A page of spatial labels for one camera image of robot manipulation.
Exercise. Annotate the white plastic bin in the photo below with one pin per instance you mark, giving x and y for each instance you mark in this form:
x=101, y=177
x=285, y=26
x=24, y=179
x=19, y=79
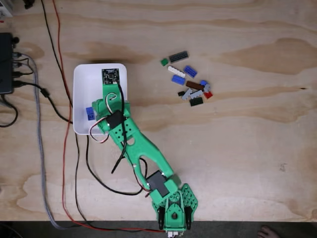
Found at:
x=86, y=84

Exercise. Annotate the black clamp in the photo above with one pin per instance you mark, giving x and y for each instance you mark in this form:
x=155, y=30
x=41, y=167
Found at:
x=28, y=4

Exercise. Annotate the small black lego brick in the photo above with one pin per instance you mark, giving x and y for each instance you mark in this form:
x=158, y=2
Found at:
x=181, y=93

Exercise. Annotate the white device box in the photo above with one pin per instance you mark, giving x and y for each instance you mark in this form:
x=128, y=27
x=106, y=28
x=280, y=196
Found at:
x=5, y=8

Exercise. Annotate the black camera circuit board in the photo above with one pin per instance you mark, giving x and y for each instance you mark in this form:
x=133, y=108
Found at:
x=110, y=77

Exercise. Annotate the small red lego brick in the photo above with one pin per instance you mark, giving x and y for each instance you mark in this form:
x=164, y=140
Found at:
x=208, y=95

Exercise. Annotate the small green lego brick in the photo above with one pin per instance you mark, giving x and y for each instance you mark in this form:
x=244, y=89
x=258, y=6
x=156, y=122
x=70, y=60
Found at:
x=164, y=62

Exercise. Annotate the blue hollow lego brick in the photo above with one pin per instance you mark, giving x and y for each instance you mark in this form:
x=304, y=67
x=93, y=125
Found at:
x=190, y=71

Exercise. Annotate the small light grey lego brick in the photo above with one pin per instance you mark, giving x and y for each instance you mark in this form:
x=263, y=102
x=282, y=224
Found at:
x=207, y=87

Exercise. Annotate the dark green lego brick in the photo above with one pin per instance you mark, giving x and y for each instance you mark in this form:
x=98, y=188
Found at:
x=196, y=101

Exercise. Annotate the small blue lego brick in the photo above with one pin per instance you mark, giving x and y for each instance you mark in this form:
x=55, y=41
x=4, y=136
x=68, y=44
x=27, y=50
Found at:
x=89, y=110
x=91, y=117
x=203, y=82

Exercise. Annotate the long dark grey lego brick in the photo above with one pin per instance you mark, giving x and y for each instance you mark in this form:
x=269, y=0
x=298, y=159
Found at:
x=178, y=56

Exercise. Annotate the person's foot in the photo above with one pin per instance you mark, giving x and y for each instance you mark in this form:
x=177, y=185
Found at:
x=266, y=233

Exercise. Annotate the long white lego brick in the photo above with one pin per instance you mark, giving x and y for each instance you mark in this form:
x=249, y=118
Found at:
x=176, y=71

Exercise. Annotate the black knob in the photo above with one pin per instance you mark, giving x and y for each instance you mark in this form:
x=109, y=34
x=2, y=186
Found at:
x=15, y=39

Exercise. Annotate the long brown lego brick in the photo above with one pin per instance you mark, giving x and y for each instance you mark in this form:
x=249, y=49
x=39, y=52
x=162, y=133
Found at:
x=194, y=85

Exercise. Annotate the black usb hub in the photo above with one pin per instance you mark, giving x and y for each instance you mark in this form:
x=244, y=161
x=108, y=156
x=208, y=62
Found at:
x=5, y=64

